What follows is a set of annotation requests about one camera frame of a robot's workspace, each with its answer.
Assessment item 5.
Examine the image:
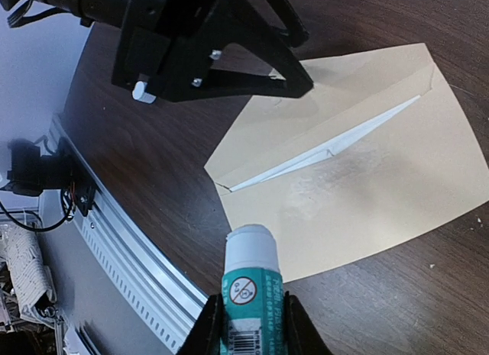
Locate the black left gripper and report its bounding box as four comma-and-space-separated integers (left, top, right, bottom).
112, 0, 314, 102

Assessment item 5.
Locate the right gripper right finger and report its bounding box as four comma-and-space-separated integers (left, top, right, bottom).
284, 293, 332, 355

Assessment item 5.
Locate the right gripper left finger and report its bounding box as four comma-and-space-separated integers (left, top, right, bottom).
179, 294, 225, 355

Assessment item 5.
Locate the small green glue stick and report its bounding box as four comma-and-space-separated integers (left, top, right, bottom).
221, 224, 288, 355

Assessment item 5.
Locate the white glue stick cap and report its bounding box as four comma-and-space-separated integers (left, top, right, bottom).
132, 81, 157, 104

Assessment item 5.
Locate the brown kraft envelope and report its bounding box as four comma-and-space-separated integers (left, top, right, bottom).
205, 44, 488, 282

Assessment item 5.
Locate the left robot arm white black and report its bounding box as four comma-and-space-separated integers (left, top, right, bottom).
1, 0, 313, 104

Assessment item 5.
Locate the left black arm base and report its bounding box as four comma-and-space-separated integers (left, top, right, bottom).
1, 137, 96, 217

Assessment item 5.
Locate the grey woven cloth bundle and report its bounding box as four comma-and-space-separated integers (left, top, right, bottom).
1, 224, 57, 328

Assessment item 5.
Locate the front aluminium slotted rail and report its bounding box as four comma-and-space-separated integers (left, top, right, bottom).
49, 114, 209, 354

